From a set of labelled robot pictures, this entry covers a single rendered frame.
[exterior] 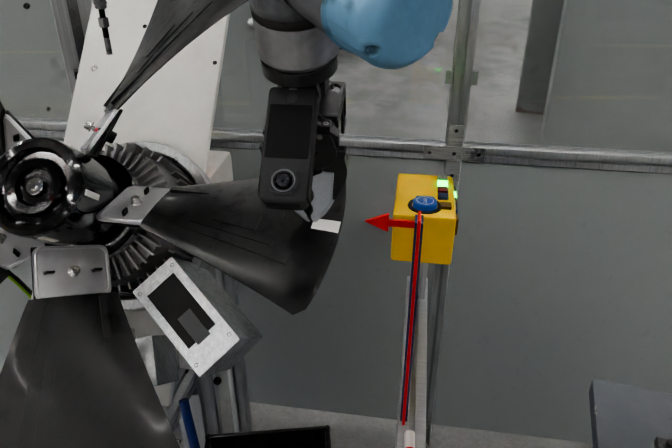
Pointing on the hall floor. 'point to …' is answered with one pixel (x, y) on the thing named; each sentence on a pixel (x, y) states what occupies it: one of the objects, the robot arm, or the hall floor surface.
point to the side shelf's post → (236, 368)
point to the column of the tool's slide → (65, 8)
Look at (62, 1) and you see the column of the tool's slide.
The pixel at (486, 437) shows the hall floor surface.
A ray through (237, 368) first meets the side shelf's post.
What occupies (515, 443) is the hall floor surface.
